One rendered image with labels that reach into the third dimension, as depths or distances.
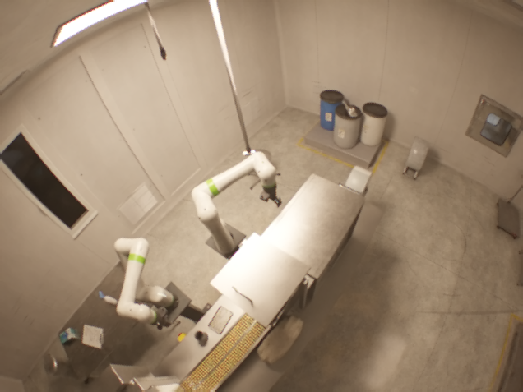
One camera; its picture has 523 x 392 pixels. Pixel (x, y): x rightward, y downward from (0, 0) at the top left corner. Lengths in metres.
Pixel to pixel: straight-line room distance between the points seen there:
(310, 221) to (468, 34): 3.29
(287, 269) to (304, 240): 0.32
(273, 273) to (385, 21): 3.56
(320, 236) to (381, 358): 1.75
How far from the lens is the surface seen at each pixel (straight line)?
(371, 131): 3.77
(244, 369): 1.82
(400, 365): 2.82
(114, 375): 1.60
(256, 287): 1.11
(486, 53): 3.83
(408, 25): 3.77
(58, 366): 3.46
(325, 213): 1.49
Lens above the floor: 2.58
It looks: 51 degrees down
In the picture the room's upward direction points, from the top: 13 degrees counter-clockwise
